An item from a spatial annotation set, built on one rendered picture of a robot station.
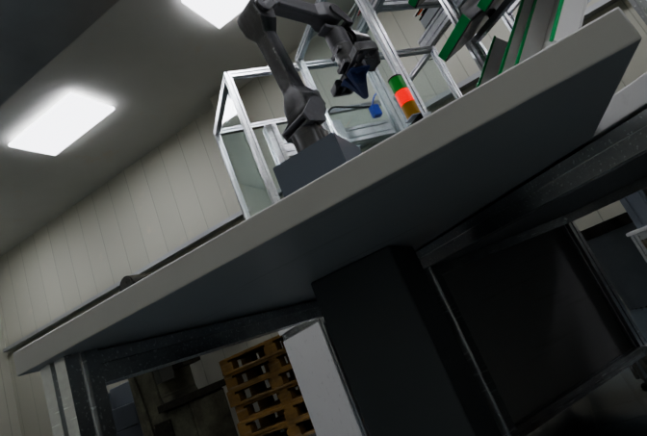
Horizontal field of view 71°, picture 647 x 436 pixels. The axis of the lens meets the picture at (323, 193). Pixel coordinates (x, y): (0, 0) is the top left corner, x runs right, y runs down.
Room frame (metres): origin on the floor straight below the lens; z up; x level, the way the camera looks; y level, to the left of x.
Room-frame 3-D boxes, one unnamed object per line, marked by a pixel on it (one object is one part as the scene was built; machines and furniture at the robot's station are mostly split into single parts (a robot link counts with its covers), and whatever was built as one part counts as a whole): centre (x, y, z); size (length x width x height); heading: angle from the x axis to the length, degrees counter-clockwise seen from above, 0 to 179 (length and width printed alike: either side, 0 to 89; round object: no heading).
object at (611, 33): (0.83, -0.06, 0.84); 0.90 x 0.70 x 0.03; 160
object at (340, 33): (1.02, -0.19, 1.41); 0.09 x 0.06 x 0.07; 135
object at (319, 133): (0.85, -0.02, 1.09); 0.07 x 0.07 x 0.06; 70
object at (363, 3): (1.39, -0.40, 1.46); 0.03 x 0.03 x 1.00; 26
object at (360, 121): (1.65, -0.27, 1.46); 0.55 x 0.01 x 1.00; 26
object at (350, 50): (1.02, -0.19, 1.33); 0.19 x 0.06 x 0.08; 26
